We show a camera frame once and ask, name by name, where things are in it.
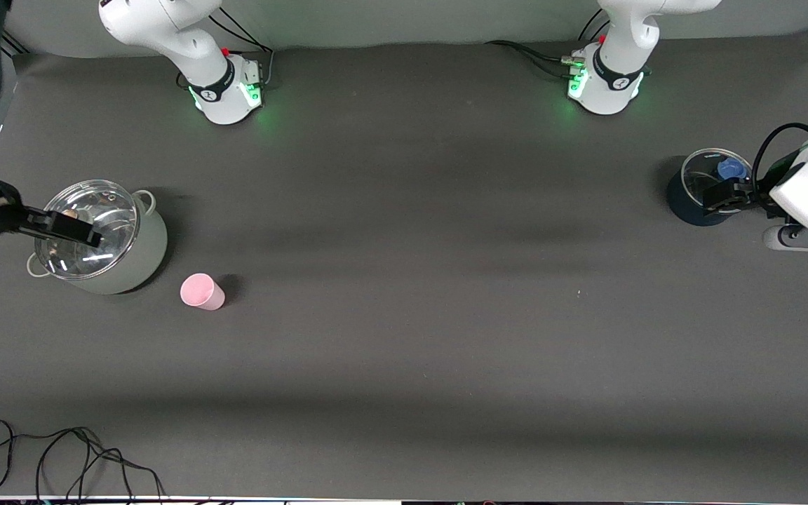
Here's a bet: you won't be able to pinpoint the pink plastic cup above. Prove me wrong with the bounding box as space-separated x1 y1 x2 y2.
180 273 227 311

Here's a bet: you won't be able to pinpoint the glass lid with blue knob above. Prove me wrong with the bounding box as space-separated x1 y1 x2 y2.
681 148 755 211

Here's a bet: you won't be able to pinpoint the glass pot lid, beige knob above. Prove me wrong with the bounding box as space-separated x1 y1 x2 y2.
34 180 140 280

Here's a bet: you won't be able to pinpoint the dark blue saucepan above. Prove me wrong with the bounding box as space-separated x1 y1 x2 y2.
666 147 752 227

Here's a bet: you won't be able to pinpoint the pale green cooking pot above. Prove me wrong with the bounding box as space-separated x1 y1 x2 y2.
27 180 168 295

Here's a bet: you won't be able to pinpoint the dark grey table cloth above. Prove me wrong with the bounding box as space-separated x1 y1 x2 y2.
0 28 808 500

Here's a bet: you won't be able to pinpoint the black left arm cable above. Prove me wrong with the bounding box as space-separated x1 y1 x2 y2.
750 123 808 201

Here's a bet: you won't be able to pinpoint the aluminium frame rail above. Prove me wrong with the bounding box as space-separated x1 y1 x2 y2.
0 28 29 57

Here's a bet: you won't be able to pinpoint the thin black loose cable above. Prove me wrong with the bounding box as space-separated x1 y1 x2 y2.
0 419 166 500

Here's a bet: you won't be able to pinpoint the black right arm base cables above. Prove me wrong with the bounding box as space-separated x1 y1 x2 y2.
209 7 276 89

